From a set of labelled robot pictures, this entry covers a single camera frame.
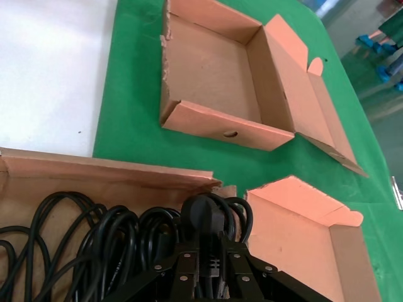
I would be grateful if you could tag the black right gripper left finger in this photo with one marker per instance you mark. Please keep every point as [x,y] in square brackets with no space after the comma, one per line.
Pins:
[185,264]

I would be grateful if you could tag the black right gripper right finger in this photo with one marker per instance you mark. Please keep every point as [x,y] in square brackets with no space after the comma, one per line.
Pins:
[242,270]

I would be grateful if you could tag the cardboard box with tall lid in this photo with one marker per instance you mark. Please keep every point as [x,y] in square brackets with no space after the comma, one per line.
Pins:
[299,226]

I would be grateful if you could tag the shallow cardboard box with small lid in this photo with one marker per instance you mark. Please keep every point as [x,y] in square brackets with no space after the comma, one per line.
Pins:
[214,72]

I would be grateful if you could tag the green table mat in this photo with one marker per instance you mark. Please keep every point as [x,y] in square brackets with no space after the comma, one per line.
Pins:
[132,126]

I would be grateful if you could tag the person in green skirt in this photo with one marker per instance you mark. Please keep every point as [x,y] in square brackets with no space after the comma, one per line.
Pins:
[392,26]

